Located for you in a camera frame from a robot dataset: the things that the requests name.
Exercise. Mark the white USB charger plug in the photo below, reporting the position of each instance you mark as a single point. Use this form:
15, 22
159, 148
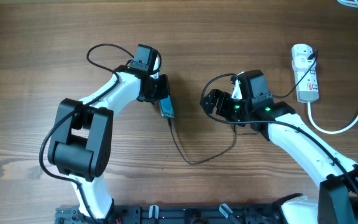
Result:
301, 63

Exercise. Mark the white power strip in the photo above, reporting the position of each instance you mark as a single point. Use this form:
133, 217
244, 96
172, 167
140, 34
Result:
306, 83

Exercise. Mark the Galaxy smartphone with cyan screen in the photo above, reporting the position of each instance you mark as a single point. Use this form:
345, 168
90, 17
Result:
166, 108

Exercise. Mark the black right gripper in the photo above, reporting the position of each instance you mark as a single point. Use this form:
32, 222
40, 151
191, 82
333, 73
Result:
225, 98

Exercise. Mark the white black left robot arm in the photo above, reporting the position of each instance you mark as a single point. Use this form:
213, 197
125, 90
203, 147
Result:
78, 147

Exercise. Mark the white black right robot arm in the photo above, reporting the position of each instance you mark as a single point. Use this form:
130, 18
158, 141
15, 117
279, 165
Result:
335, 175

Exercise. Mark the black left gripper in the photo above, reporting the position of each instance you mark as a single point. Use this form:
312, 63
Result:
163, 92

